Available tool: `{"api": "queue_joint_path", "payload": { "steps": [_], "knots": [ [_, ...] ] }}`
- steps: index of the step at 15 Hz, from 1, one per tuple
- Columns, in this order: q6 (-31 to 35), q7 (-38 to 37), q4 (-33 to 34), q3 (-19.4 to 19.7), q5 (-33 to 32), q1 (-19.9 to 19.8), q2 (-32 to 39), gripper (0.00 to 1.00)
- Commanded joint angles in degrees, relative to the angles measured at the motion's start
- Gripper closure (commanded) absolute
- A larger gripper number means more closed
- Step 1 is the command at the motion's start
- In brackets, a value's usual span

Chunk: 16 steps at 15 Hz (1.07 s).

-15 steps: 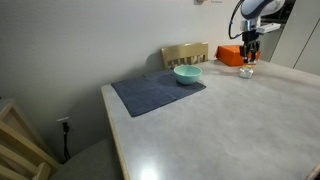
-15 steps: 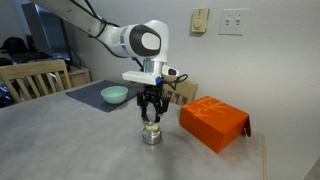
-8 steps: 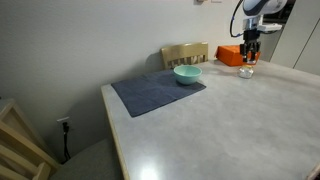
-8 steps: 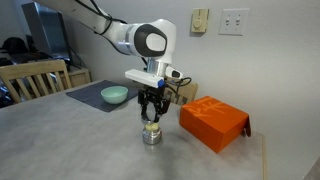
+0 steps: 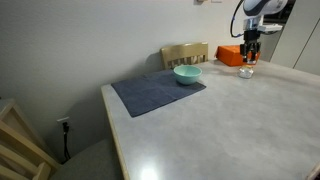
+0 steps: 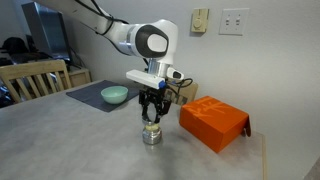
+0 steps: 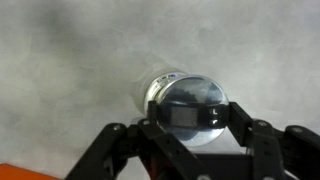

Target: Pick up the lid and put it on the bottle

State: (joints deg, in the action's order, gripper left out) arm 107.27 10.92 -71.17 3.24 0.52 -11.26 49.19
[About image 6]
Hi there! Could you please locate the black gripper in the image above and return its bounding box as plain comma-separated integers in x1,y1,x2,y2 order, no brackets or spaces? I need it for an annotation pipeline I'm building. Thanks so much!
138,88,173,124

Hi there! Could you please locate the silver jar with yellow contents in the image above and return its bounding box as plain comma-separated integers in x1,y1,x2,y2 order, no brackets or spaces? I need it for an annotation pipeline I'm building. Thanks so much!
142,122,163,146

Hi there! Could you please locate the teal ceramic bowl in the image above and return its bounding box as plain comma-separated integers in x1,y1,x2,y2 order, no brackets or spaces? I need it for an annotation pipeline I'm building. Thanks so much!
100,85,129,105

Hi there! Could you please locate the wooden chair with short slats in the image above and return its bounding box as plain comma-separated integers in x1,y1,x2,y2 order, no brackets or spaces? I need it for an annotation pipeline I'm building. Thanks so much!
164,81,199,107

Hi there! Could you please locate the orange cardboard box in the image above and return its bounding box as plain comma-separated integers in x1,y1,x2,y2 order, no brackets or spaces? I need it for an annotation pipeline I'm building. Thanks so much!
179,95,252,154

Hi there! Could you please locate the dark blue cloth mat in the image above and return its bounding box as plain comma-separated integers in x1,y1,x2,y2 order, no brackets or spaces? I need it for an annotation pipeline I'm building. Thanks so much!
65,79,143,113

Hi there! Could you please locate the light wooden side table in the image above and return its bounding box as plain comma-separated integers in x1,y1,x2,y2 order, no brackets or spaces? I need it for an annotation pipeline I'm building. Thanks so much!
59,66,93,89

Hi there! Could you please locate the wooden chair with grey seat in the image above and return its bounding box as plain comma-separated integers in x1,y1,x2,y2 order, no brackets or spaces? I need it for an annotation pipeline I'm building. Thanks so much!
0,59,73,104

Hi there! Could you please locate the dark grey monitor screen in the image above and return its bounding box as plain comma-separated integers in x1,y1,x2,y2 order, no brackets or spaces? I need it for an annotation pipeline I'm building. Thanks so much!
21,1,73,63

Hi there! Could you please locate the black rounded object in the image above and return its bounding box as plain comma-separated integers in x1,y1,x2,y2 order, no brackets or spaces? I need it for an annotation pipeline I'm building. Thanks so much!
1,36,30,56

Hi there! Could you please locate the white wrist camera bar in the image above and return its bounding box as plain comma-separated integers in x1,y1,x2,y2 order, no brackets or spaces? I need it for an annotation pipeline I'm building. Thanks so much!
125,69,167,90

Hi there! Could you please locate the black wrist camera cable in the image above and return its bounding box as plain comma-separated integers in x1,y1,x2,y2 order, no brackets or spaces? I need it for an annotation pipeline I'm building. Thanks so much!
165,77,194,98

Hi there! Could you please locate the beige wall thermostat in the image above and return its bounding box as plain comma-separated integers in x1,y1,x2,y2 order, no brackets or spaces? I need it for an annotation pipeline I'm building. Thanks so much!
190,8,211,34

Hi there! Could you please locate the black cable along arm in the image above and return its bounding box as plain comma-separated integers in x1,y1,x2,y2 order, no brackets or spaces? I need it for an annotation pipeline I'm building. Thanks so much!
74,0,130,36

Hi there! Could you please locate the white double light switch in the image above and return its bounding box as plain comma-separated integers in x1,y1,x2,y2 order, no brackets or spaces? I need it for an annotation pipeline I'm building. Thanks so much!
218,8,251,37

